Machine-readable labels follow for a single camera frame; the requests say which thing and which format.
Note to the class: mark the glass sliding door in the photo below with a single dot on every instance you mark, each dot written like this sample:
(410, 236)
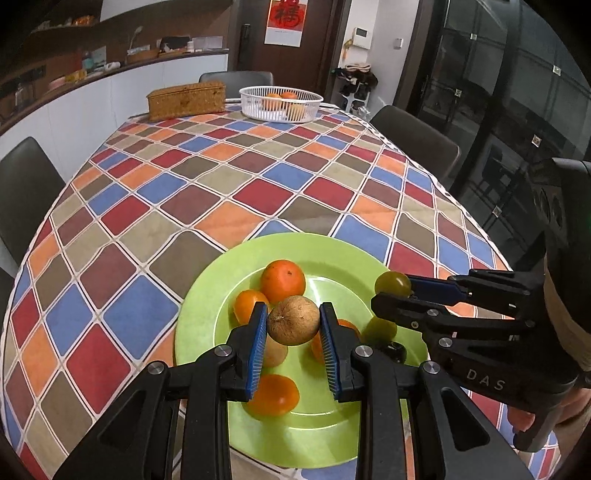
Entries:
(498, 83)

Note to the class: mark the small yellow-green fruit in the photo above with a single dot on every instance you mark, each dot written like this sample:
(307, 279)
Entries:
(276, 354)

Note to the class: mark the dark dining chair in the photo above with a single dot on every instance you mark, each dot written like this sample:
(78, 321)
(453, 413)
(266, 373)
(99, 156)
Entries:
(415, 138)
(235, 81)
(25, 184)

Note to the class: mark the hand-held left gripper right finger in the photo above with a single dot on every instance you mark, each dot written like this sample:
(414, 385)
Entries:
(330, 355)

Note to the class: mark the shoe rack with shoes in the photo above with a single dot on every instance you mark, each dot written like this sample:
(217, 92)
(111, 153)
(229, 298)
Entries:
(354, 83)

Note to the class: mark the dark purple passion fruit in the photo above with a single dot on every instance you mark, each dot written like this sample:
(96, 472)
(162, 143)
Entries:
(396, 353)

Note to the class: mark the wicker tray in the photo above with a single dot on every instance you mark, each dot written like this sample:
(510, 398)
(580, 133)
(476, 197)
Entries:
(142, 56)

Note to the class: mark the colourful checked tablecloth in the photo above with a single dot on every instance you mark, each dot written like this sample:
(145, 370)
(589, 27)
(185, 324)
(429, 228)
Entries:
(184, 194)

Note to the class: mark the white plastic basket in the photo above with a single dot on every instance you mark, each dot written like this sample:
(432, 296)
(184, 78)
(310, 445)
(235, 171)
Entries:
(251, 99)

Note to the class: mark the white desk lamp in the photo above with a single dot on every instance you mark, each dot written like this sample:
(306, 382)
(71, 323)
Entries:
(135, 37)

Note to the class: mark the white wall intercom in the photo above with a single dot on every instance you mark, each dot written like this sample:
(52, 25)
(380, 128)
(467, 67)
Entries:
(361, 38)

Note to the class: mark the white sideboard cabinet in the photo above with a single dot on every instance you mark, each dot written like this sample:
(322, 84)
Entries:
(92, 104)

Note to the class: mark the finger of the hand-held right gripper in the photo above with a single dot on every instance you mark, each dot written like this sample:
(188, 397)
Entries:
(434, 290)
(406, 310)

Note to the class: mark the red door poster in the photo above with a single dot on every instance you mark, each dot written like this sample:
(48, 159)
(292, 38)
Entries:
(285, 21)

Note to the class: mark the dark wooden door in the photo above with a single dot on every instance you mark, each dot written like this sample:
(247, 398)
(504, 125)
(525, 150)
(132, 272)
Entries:
(323, 55)

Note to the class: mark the brown round fruit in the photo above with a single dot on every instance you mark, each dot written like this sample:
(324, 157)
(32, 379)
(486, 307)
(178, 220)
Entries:
(293, 321)

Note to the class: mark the orange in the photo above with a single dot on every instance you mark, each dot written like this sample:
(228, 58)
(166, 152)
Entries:
(277, 394)
(348, 326)
(247, 305)
(282, 279)
(295, 111)
(290, 96)
(272, 101)

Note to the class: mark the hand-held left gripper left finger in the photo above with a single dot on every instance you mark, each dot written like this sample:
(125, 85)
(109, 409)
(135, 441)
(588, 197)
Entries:
(258, 355)

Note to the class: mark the woven wicker box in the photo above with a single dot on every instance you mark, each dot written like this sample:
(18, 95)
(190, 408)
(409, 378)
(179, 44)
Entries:
(184, 100)

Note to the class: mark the green tomato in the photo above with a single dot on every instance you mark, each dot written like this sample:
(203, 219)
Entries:
(390, 282)
(381, 330)

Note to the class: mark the person's right hand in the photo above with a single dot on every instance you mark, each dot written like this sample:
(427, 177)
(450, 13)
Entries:
(569, 323)

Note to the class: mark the green plate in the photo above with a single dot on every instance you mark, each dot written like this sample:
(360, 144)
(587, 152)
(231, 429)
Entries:
(212, 314)

